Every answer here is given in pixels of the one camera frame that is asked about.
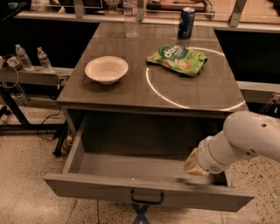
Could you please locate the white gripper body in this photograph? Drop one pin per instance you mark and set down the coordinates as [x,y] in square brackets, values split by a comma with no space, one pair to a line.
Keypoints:
[206,157]

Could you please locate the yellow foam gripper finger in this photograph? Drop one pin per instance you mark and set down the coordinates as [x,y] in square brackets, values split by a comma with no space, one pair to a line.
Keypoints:
[192,167]

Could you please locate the grey top drawer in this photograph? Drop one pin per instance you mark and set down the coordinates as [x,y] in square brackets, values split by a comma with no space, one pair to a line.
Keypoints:
[137,158]

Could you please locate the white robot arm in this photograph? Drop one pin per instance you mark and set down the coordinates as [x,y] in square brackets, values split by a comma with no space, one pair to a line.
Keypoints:
[245,135]

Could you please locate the grey drawer cabinet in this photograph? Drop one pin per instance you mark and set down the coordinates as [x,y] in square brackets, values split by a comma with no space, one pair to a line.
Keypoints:
[151,111]

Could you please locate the green snack bag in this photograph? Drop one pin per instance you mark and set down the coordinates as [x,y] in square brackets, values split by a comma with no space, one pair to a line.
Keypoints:
[179,59]

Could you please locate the white bowl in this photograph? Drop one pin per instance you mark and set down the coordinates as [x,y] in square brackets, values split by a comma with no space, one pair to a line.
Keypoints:
[106,70]

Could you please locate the blue soda can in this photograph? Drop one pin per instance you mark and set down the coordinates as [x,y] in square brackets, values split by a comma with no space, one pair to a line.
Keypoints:
[186,22]

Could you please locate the clear water bottle on cabinet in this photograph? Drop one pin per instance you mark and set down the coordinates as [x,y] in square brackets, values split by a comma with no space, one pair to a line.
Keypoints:
[130,12]

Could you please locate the grey side bench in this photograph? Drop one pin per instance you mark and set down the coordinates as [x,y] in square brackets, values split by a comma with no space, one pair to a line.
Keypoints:
[37,76]

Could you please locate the right small water bottle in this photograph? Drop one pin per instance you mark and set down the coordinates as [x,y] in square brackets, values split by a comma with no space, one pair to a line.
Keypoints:
[44,61]

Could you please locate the small water bottle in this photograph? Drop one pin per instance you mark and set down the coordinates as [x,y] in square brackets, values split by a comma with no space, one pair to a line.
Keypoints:
[24,58]
[44,61]

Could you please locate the left small water bottle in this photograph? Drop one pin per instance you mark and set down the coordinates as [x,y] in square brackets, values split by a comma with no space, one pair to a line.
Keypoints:
[24,58]

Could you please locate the grey back shelf rail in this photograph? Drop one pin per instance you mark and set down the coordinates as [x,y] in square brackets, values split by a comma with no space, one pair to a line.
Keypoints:
[256,15]

